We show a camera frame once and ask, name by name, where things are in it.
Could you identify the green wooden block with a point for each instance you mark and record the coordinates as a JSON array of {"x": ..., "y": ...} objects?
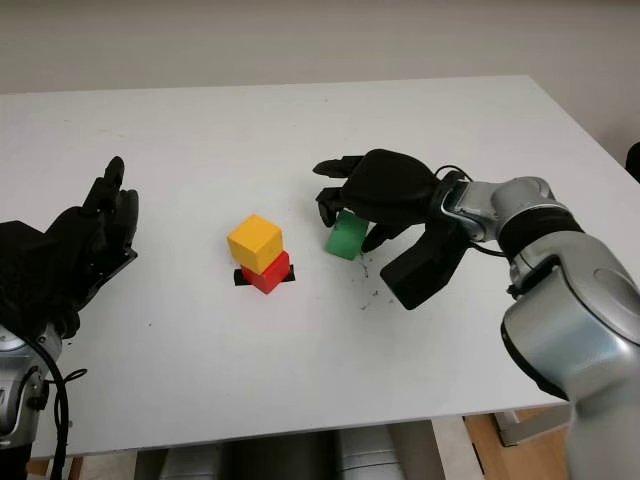
[{"x": 345, "y": 240}]

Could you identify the grey metal table frame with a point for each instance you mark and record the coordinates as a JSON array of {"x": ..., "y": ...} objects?
[{"x": 530, "y": 429}]

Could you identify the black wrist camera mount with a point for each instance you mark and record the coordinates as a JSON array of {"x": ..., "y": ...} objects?
[
  {"x": 25, "y": 270},
  {"x": 425, "y": 270}
]

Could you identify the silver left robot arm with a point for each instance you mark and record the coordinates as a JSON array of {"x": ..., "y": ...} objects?
[{"x": 15, "y": 390}]

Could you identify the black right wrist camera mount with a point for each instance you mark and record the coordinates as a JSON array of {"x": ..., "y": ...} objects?
[{"x": 425, "y": 270}]

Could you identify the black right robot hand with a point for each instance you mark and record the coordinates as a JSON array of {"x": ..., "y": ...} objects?
[{"x": 395, "y": 185}]

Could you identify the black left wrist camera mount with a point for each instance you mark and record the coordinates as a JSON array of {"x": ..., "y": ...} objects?
[{"x": 25, "y": 270}]

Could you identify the black round object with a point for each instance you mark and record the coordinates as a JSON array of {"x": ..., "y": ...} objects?
[{"x": 633, "y": 162}]

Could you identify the black tape strip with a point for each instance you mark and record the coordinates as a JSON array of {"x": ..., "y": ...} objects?
[{"x": 239, "y": 279}]

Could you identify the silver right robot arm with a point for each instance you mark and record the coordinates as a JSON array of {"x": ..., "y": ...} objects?
[{"x": 565, "y": 300}]

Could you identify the grey robot thigh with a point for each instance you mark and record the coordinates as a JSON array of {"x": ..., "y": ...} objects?
[
  {"x": 192, "y": 465},
  {"x": 367, "y": 457}
]

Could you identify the white table leg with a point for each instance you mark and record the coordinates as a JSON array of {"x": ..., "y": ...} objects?
[
  {"x": 60, "y": 470},
  {"x": 450, "y": 450}
]

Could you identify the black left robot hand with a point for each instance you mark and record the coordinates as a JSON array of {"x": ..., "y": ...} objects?
[{"x": 85, "y": 240}]

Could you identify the red wooden block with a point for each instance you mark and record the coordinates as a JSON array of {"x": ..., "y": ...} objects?
[{"x": 270, "y": 277}]

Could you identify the yellow wooden block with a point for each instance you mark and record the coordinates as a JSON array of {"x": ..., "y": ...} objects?
[{"x": 252, "y": 242}]

